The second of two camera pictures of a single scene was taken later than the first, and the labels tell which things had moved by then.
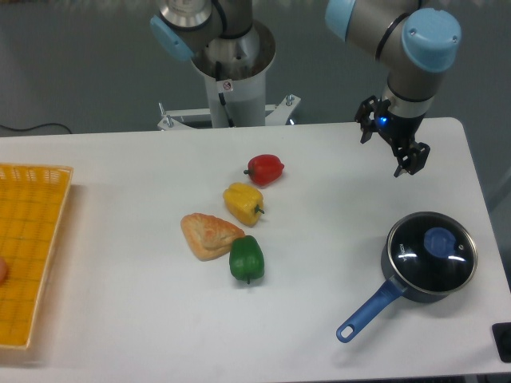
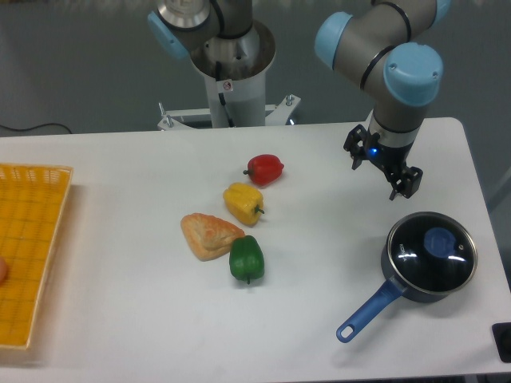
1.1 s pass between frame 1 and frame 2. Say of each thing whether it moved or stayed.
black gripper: moved
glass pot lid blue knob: stayed
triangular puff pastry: stayed
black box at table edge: stayed
